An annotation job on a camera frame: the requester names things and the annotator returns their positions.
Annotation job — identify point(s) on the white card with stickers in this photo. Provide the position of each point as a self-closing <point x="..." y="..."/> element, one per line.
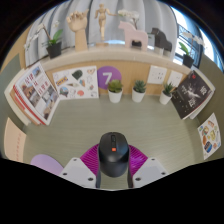
<point x="75" y="83"/>

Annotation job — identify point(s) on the wooden hand model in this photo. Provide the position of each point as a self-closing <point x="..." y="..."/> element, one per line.
<point x="80" y="31"/>

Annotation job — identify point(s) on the black-cover book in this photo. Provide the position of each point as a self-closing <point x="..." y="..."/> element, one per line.
<point x="191" y="95"/>

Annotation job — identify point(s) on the wooden mannequin figure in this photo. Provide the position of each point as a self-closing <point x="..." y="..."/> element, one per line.
<point x="102" y="20"/>

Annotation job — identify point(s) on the purple mouse pad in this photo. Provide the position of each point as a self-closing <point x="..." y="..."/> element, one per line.
<point x="46" y="163"/>

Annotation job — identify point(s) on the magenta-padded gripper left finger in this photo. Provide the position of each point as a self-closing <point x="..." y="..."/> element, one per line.
<point x="76" y="171"/>

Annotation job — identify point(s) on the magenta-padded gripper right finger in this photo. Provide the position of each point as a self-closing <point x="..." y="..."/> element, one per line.
<point x="151" y="170"/>

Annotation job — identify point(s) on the black horse figure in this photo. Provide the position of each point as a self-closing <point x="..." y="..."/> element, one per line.
<point x="161" y="40"/>

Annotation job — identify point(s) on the beige booklet with red text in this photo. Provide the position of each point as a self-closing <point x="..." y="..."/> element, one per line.
<point x="14" y="141"/>

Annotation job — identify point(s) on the dark-framed window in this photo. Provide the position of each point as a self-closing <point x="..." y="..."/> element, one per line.
<point x="203" y="36"/>

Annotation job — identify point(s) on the grey curtain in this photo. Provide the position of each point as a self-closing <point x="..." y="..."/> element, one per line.
<point x="83" y="5"/>

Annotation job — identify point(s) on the red-spined book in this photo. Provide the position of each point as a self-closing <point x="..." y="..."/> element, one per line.
<point x="28" y="107"/>

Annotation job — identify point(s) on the round purple number sign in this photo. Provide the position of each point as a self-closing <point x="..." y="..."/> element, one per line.
<point x="108" y="76"/>

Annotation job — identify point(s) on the white orchid in black pot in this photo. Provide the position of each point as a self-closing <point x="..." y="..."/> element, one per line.
<point x="188" y="60"/>
<point x="54" y="50"/>
<point x="128" y="14"/>

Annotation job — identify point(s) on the light wooden desk shelf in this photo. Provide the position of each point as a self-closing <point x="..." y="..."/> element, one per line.
<point x="126" y="55"/>

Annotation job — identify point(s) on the thick white book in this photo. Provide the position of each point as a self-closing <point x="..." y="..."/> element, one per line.
<point x="10" y="90"/>

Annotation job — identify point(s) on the brown book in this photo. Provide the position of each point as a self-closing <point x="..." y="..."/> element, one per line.
<point x="16" y="99"/>

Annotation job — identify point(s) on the pink horse figure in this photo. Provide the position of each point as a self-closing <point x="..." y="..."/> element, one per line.
<point x="133" y="35"/>

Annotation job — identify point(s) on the black computer mouse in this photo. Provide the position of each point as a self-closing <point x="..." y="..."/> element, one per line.
<point x="113" y="155"/>

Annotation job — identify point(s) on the small succulent in white pot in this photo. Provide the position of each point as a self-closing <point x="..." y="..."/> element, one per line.
<point x="165" y="98"/>
<point x="115" y="96"/>
<point x="138" y="96"/>

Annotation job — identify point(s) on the photo-cover magazine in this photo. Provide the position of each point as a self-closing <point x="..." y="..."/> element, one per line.
<point x="38" y="91"/>

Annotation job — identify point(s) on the colourful food sticker card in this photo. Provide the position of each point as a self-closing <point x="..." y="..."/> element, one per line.
<point x="209" y="136"/>

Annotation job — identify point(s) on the white wall socket plate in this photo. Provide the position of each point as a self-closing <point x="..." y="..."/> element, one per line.
<point x="175" y="78"/>
<point x="157" y="75"/>

